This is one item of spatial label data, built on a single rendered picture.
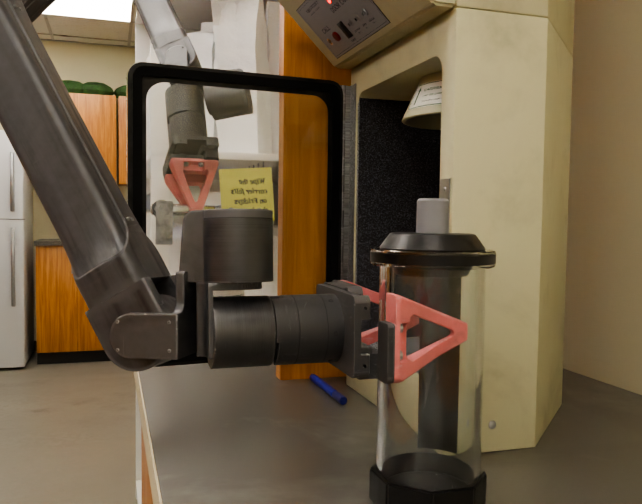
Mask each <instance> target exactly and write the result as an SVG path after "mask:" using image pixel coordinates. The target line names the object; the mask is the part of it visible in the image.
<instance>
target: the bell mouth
mask: <svg viewBox="0 0 642 504"><path fill-rule="evenodd" d="M441 102H442V71H439V72H435V73H431V74H428V75H425V76H423V77H422V78H421V80H420V82H419V84H418V86H417V88H416V90H415V93H414V95H413V97H412V99H411V101H410V104H409V106H408V108H407V110H406V112H405V114H404V117H403V119H402V123H403V124H405V125H407V126H410V127H415V128H421V129H431V130H441Z"/></svg>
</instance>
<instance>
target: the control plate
mask: <svg viewBox="0 0 642 504"><path fill-rule="evenodd" d="M362 9H366V11H367V12H368V15H364V16H363V15H362V14H361V13H362ZM296 11H297V13H298V14H299V15H300V16H301V17H302V18H303V20H304V21H305V22H306V23H307V24H308V25H309V27H310V28H311V29H312V30H313V31H314V33H315V34H316V35H317V36H318V37H319V38H320V40H321V41H322V42H323V43H324V44H325V45H326V47H327V48H328V49H329V50H330V51H331V52H332V54H333V55H334V56H335V57H336V58H337V59H338V58H339V57H341V56H342V55H344V54H345V53H347V52H348V51H350V50H351V49H353V48H354V47H355V46H357V45H358V44H360V43H361V42H363V41H364V40H366V39H367V38H369V37H370V36H372V35H373V34H375V33H376V32H378V31H379V30H380V29H382V28H383V27H385V26H386V25H388V24H389V23H391V22H390V21H389V20H388V19H387V17H386V16H385V15H384V14H383V12H382V11H381V10H380V9H379V7H378V6H377V5H376V4H375V3H374V1H373V0H332V4H329V3H328V2H327V0H305V1H304V2H303V3H302V5H301V6H300V7H299V8H298V9H297V10H296ZM355 14H357V15H359V16H360V18H361V21H359V20H357V21H355V19H354V18H355ZM349 20H352V22H353V23H354V26H348V23H349ZM340 21H342V23H343V24H344V25H345V26H346V27H347V28H348V30H349V31H350V32H351V33H352V34H353V36H352V37H350V38H349V39H348V37H347V36H346V35H345V34H344V33H343V31H342V30H341V29H340V28H339V27H338V26H337V24H338V23H339V22H340ZM333 32H337V33H338V34H339V35H340V37H341V40H340V41H336V40H335V39H334V38H333V36H332V33H333ZM328 38H329V39H330V40H331V41H332V42H333V44H332V45H331V44H330V43H329V42H328V41H327V39H328Z"/></svg>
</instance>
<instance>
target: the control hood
mask: <svg viewBox="0 0 642 504"><path fill-rule="evenodd" d="M277 1H278V2H279V3H280V4H281V5H282V6H283V8H284V9H285V10H286V11H287V12H288V13H289V15H290V16H291V17H292V18H293V19H294V20H295V22H296V23H297V24H298V25H299V26H300V27H301V29H302V30H303V31H304V32H305V33H306V34H307V36H308V37H309V38H310V39H311V40H312V41H313V43H314V44H315V45H316V46H317V47H318V48H319V50H320V51H321V52H322V53H323V54H324V56H325V57H326V58H327V59H328V60H329V61H330V63H331V64H332V65H333V66H334V67H337V68H339V69H351V68H353V67H354V66H356V65H358V64H359V63H361V62H363V61H364V60H366V59H368V58H369V57H371V56H373V55H374V54H376V53H378V52H379V51H381V50H383V49H384V48H386V47H388V46H389V45H391V44H393V43H394V42H396V41H398V40H399V39H401V38H403V37H404V36H406V35H408V34H409V33H411V32H413V31H414V30H416V29H417V28H419V27H421V26H422V25H424V24H426V23H427V22H429V21H431V20H432V19H434V18H436V17H437V16H439V15H441V14H442V13H444V12H446V11H447V10H449V9H451V8H452V7H453V6H454V5H455V0H373V1H374V3H375V4H376V5H377V6H378V7H379V9H380V10H381V11H382V12H383V14H384V15H385V16H386V17H387V19H388V20H389V21H390V22H391V23H389V24H388V25H386V26H385V27H383V28H382V29H380V30H379V31H378V32H376V33H375V34H373V35H372V36H370V37H369V38H367V39H366V40H364V41H363V42H361V43H360V44H358V45H357V46H355V47H354V48H353V49H351V50H350V51H348V52H347V53H345V54H344V55H342V56H341V57H339V58H338V59H337V58H336V57H335V56H334V55H333V54H332V52H331V51H330V50H329V49H328V48H327V47H326V45H325V44H324V43H323V42H322V41H321V40H320V38H319V37H318V36H317V35H316V34H315V33H314V31H313V30H312V29H311V28H310V27H309V25H308V24H307V23H306V22H305V21H304V20H303V18H302V17H301V16H300V15H299V14H298V13H297V11H296V10H297V9H298V8H299V7H300V6H301V5H302V3H303V2H304V1H305V0H277Z"/></svg>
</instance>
